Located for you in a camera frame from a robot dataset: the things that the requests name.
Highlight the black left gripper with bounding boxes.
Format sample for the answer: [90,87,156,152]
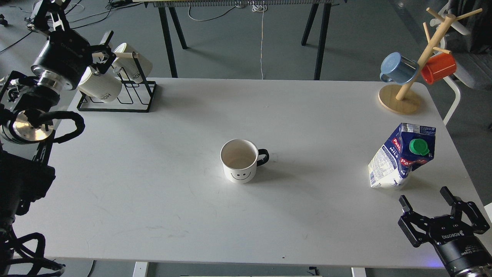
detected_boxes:
[30,0,116,90]

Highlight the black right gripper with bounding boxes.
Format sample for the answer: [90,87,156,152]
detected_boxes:
[398,186,491,275]

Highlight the blue white milk carton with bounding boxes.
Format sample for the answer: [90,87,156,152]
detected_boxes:
[368,123,436,189]

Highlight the white smiley face mug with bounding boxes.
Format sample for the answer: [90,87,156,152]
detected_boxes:
[220,139,269,184]

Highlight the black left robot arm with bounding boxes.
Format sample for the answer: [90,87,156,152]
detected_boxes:
[1,0,116,277]

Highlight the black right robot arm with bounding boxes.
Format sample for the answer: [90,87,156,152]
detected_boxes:
[398,186,492,277]

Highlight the white ribbed mug front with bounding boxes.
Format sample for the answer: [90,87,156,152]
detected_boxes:
[77,67,122,102]

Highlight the wooden mug tree stand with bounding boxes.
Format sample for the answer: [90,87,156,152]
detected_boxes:
[378,7,483,114]

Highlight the blue enamel mug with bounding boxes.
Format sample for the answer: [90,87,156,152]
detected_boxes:
[379,52,419,85]

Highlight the orange red mug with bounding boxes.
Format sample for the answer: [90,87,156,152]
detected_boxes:
[421,53,457,85]

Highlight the white chair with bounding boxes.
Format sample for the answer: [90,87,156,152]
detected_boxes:
[430,4,477,125]

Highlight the black trestle table legs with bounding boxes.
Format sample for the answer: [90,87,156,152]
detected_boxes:
[150,0,333,80]

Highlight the black wire mug rack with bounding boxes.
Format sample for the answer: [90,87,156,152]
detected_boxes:
[76,53,158,113]

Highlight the black floor cables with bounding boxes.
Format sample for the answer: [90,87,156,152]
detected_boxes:
[0,0,131,52]

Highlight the white hanging cable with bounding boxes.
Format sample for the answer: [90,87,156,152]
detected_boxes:
[252,3,268,80]

